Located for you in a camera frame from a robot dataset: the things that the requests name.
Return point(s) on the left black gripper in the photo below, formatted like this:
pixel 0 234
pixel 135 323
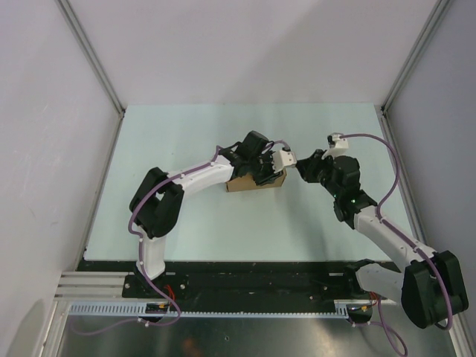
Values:
pixel 270 176

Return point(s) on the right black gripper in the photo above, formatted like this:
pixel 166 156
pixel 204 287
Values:
pixel 307 167

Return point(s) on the brown cardboard express box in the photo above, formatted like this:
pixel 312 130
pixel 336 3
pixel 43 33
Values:
pixel 246 183

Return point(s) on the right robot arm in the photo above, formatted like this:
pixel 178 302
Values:
pixel 427 284

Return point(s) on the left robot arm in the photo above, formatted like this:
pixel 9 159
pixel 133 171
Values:
pixel 156 205

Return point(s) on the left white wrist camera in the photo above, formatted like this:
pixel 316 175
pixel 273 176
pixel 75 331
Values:
pixel 282 159

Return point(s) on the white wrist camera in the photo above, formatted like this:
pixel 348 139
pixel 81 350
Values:
pixel 282 159
pixel 338 145

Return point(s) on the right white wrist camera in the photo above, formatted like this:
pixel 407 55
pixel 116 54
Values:
pixel 338 145

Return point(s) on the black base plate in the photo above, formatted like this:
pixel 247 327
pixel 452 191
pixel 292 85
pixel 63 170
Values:
pixel 259 287

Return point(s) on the right aluminium frame post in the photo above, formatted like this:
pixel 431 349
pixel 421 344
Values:
pixel 423 40

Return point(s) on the aluminium frame post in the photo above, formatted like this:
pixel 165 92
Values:
pixel 423 40
pixel 79 33

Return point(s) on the aluminium front rail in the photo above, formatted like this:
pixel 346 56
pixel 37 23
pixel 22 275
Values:
pixel 78 285

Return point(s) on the white slotted cable duct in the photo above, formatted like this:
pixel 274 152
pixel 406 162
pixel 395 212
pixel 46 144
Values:
pixel 153 310

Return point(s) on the left aluminium frame post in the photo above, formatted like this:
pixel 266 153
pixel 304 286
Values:
pixel 79 33

